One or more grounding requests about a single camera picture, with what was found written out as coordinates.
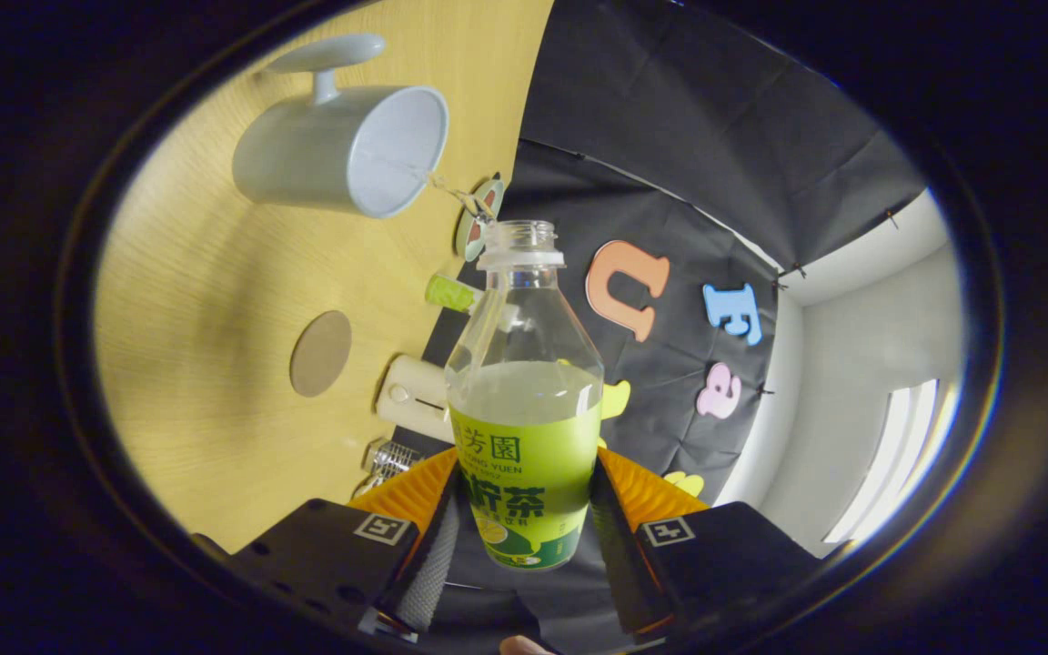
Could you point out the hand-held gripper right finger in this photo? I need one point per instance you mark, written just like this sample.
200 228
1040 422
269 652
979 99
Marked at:
615 555

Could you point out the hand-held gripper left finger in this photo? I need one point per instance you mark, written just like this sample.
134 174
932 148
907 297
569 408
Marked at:
428 564

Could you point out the green label juice bottle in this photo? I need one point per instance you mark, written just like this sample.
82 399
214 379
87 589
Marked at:
529 455

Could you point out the round brown coaster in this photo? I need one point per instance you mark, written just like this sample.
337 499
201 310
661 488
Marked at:
321 353

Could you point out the white cup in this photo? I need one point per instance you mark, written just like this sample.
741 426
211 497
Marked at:
306 155

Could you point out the capped tall green bottle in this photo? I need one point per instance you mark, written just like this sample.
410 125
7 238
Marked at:
449 293

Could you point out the white toaster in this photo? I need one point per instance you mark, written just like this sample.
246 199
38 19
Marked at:
415 396

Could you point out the ceiling light panel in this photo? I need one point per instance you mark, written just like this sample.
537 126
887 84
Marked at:
888 464

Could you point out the pale green plate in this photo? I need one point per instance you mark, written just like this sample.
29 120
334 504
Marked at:
469 238

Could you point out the wooden table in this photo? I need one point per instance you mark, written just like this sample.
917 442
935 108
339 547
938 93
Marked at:
215 300

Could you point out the black backdrop cloth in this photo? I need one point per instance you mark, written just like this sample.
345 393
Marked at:
670 118

